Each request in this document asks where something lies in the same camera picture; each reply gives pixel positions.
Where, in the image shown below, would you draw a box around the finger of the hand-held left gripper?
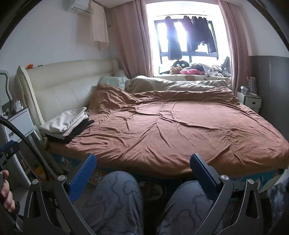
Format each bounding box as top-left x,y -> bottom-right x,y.
0,140 -> 20,160

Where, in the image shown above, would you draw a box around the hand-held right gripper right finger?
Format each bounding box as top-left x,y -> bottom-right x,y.
190,154 -> 264,235

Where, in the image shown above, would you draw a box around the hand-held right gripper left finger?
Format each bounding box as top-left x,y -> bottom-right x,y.
23,154 -> 97,235

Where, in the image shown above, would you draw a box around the beige jacket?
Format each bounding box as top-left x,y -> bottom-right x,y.
38,107 -> 89,139

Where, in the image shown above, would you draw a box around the black folded clothes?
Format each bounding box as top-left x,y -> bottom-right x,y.
45,119 -> 95,144

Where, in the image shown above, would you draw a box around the pile of clothes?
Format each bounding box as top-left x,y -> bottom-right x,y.
191,56 -> 232,77

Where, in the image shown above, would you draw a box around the clothes rod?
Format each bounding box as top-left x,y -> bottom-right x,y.
156,15 -> 214,20

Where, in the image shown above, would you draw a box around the person's left hand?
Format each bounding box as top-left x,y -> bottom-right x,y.
0,170 -> 16,212

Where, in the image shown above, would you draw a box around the white nightstand dark top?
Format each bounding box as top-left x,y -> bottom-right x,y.
5,107 -> 36,142

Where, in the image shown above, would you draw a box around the person's right leg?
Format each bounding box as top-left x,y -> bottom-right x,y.
156,180 -> 220,235

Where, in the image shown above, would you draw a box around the person's leg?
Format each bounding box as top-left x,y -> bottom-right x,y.
80,171 -> 145,235
156,180 -> 220,235

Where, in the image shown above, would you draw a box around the person's left leg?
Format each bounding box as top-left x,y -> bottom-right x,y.
80,171 -> 145,235

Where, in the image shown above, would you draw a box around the brown blanket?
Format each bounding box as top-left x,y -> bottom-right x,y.
47,83 -> 289,179

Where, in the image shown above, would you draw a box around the cream padded headboard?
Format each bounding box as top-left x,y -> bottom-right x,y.
15,57 -> 120,142

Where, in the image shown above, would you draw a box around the pale pillow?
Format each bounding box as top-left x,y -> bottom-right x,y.
99,70 -> 129,89

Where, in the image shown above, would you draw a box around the pink cloth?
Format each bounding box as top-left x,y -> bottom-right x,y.
180,68 -> 204,75

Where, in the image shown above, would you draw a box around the black plush toy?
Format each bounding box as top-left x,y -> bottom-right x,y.
171,60 -> 190,68

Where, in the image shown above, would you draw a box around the pink curtain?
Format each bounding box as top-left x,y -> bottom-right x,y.
109,0 -> 154,78
218,0 -> 251,95

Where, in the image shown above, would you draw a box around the dark hanging pants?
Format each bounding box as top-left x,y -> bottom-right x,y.
164,16 -> 182,61

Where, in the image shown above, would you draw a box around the dark hanging garment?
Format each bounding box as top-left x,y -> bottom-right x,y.
192,16 -> 217,54
182,15 -> 199,52

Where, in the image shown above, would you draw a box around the cream hanging garment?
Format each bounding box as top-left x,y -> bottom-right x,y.
90,1 -> 110,50

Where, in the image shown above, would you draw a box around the white air conditioner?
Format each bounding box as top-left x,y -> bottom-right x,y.
65,0 -> 92,12

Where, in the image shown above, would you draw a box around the black cable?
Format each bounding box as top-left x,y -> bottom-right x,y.
0,116 -> 55,188

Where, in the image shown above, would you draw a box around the wavy white frame mirror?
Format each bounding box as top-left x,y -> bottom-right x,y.
0,70 -> 12,106

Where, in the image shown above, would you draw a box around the window with black frame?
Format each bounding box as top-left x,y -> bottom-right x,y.
146,2 -> 231,77

